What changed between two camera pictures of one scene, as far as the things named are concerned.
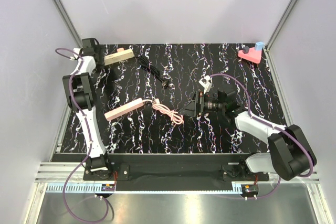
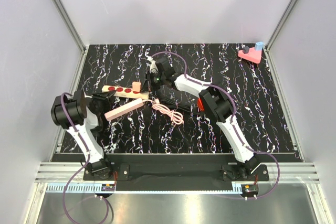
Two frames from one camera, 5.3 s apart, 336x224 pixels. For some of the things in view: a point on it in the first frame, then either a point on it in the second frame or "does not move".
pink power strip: x=121 y=110 does not move
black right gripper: x=196 y=107 → x=148 y=83
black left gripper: x=100 y=51 → x=107 y=97
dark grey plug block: x=245 y=50 does not move
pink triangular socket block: x=253 y=56 does not move
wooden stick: x=118 y=56 → x=126 y=92
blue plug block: x=259 y=46 does not move
